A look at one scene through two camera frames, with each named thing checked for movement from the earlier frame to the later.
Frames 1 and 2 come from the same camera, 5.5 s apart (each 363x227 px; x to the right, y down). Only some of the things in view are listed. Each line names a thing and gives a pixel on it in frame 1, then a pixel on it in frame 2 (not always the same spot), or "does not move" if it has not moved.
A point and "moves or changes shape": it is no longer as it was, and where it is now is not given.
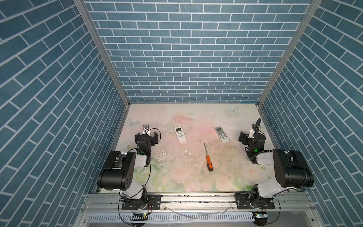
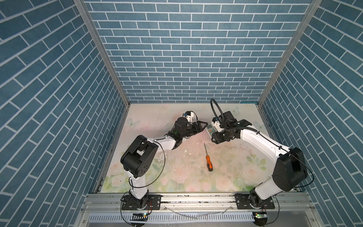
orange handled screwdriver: [209, 165] does not move
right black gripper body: [247, 141] -> [222, 135]
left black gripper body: [152, 140] -> [188, 130]
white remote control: [222, 135] moves or changes shape
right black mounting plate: [242, 202] does not move
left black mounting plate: [153, 202] does not move
